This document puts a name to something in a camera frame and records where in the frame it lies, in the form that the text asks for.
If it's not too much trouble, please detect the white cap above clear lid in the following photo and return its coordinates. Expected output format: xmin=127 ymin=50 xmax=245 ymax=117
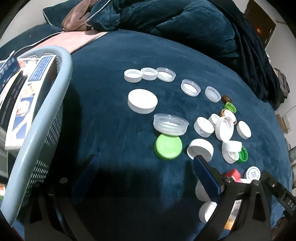
xmin=127 ymin=89 xmax=158 ymax=114

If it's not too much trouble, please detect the large clear ridged lid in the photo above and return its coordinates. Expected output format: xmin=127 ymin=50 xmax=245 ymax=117
xmin=153 ymin=113 xmax=189 ymax=136

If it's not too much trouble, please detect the clear lid far right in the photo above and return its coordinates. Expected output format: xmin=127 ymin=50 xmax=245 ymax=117
xmin=205 ymin=86 xmax=221 ymax=103

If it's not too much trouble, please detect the small dark brown cap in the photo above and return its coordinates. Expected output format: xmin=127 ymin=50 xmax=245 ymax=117
xmin=221 ymin=95 xmax=232 ymax=104

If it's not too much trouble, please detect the small white cap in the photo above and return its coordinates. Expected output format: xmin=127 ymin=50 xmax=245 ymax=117
xmin=140 ymin=67 xmax=158 ymax=81

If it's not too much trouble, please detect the dark green open cap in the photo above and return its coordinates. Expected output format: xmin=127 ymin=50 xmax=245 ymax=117
xmin=236 ymin=146 xmax=248 ymax=164

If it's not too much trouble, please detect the flat light green lid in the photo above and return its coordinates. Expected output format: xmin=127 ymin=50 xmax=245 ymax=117
xmin=154 ymin=134 xmax=183 ymax=160

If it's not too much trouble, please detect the brown ring lid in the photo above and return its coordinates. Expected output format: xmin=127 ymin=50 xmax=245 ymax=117
xmin=219 ymin=108 xmax=237 ymax=125

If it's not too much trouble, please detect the light blue mesh basket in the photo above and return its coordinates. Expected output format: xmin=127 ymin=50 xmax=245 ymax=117
xmin=1 ymin=46 xmax=73 ymax=225

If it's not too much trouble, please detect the large white ridged lid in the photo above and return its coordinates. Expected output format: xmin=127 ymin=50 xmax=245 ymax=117
xmin=215 ymin=116 xmax=234 ymax=142

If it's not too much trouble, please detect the large white flat lid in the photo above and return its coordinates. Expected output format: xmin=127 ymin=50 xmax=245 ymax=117
xmin=236 ymin=120 xmax=251 ymax=140

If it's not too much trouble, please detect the small light green open cap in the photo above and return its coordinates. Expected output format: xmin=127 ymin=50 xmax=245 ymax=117
xmin=224 ymin=102 xmax=237 ymax=113

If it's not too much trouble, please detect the dark blue piped pillow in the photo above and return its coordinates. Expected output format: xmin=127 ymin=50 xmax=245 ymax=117
xmin=43 ymin=0 xmax=81 ymax=28

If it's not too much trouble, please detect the blue white cardboard box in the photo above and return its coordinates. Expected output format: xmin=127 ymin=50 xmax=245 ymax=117
xmin=5 ymin=54 xmax=57 ymax=151

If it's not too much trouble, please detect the small white cap end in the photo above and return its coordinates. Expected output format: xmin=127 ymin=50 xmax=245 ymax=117
xmin=124 ymin=69 xmax=142 ymax=83

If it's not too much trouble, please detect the white cap with inner ring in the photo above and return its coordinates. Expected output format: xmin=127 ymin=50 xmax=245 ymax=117
xmin=187 ymin=138 xmax=214 ymax=162

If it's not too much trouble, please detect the dark blue crumpled blanket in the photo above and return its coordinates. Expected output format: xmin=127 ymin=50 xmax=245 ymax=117
xmin=86 ymin=1 xmax=287 ymax=109

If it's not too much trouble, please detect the brown pillow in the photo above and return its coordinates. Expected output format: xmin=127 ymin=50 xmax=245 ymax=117
xmin=61 ymin=0 xmax=98 ymax=32

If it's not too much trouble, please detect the red cap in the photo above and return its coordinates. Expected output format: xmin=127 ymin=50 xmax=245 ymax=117
xmin=224 ymin=169 xmax=241 ymax=182

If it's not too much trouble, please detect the white cap centre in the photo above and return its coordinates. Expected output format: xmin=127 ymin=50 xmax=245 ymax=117
xmin=194 ymin=116 xmax=214 ymax=138

